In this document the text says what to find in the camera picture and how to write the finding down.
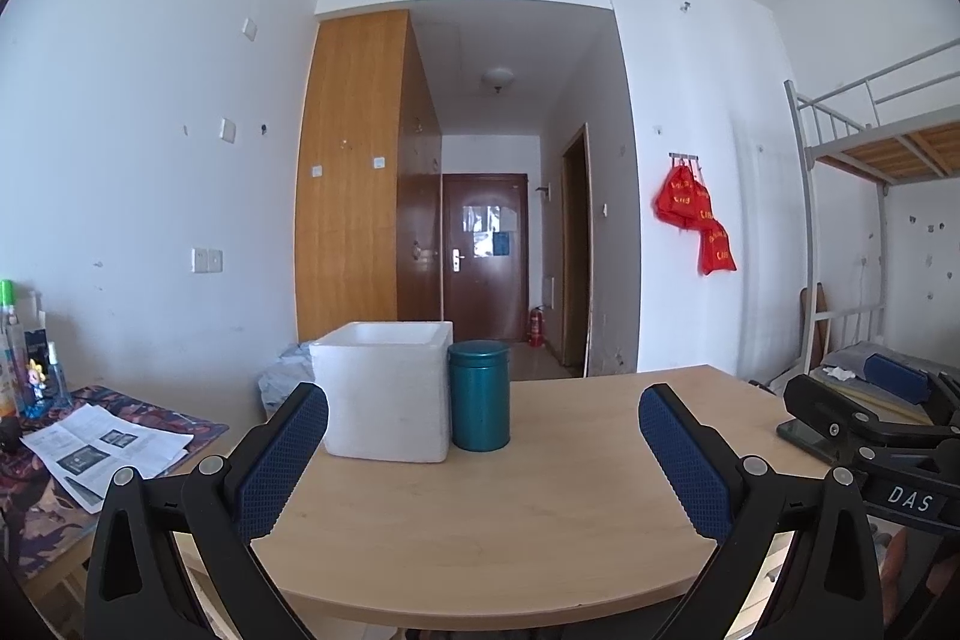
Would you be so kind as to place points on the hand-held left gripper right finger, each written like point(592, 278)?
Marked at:
point(686, 467)

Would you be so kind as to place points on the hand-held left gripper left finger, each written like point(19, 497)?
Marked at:
point(281, 460)

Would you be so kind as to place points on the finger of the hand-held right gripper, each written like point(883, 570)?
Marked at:
point(892, 374)
point(825, 415)

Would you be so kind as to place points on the white foam box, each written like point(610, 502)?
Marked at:
point(382, 400)

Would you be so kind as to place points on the black smartphone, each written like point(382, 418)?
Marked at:
point(799, 439)

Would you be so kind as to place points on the grey bedding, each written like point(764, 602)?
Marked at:
point(851, 356)

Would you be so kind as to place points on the light blue cloth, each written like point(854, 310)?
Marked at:
point(289, 377)

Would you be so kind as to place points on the wooden board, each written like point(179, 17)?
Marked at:
point(822, 317)

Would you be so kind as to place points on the patterned dark cloth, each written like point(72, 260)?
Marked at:
point(172, 419)

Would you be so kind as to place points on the printed paper leaflets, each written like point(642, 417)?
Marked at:
point(97, 449)

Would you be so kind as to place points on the grey metal bunk bed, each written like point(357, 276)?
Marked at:
point(810, 197)

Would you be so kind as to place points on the red cloth bag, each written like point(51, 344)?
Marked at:
point(679, 197)
point(718, 250)

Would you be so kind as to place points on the red fire extinguisher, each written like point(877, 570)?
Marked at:
point(537, 326)

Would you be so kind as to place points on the teal metal canister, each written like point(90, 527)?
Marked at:
point(480, 396)

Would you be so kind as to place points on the clear spray bottle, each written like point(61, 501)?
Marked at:
point(58, 381)

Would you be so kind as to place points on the small cartoon figurine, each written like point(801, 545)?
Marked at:
point(37, 381)

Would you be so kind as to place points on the brown entrance door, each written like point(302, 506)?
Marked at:
point(487, 295)

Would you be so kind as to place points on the blue paper notice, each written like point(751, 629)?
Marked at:
point(501, 244)

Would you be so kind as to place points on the wooden wardrobe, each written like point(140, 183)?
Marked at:
point(345, 175)

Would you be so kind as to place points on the green cap spray can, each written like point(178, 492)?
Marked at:
point(7, 325)

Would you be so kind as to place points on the round ceiling lamp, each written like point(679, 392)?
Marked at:
point(498, 79)

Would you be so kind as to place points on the double wall socket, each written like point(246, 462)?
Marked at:
point(207, 259)

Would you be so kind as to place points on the wooden side door frame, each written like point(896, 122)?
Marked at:
point(583, 250)

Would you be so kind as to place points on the metal wall hook rack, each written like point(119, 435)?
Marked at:
point(686, 156)

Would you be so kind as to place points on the white wall switch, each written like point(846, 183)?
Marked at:
point(249, 28)
point(227, 131)

